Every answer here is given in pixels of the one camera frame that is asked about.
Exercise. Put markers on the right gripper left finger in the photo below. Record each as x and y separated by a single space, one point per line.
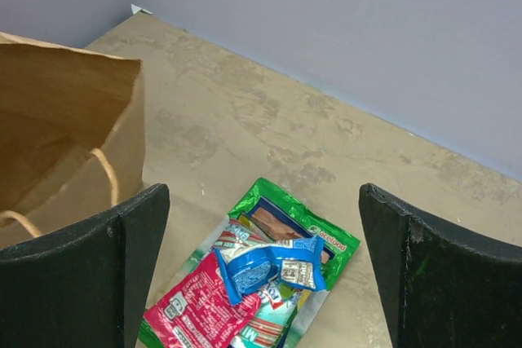
85 285

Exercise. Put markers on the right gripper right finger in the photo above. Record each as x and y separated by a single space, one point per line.
440 284

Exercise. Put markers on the red snack packet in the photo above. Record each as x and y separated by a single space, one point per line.
197 312

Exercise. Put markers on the light blue white snack packet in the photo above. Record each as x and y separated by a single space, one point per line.
295 262

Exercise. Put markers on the brown paper bag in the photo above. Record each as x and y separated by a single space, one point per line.
72 135

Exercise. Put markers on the teal Fox's candy bag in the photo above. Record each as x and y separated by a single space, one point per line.
279 302

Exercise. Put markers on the green Chuba cassava chips bag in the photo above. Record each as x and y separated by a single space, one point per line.
330 270

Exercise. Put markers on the blue Burts chilli crisps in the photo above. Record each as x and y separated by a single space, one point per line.
278 224

